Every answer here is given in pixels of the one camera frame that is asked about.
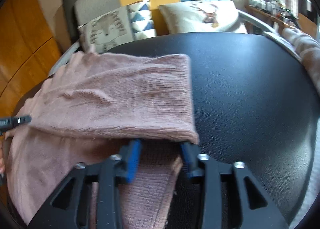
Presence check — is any pink knit sweater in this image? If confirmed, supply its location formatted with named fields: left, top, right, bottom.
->
left=6, top=50, right=199, bottom=228

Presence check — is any person's left hand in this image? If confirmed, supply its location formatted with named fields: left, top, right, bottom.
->
left=0, top=134, right=11, bottom=178

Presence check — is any orange wooden cabinet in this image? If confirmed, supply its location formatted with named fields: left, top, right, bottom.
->
left=1, top=0, right=61, bottom=117

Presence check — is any black leather ottoman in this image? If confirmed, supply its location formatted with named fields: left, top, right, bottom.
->
left=15, top=32, right=320, bottom=227

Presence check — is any tiger print cushion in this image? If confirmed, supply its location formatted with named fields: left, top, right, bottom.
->
left=78, top=0, right=158, bottom=54

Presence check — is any cream fluffy blanket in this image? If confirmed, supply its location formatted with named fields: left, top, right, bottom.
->
left=283, top=28, right=320, bottom=93

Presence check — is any cluttered wooden side table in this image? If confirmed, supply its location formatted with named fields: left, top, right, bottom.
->
left=245, top=0, right=320, bottom=39

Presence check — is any cream embroidered cushion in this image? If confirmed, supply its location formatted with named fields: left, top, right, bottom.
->
left=158, top=0, right=247, bottom=34

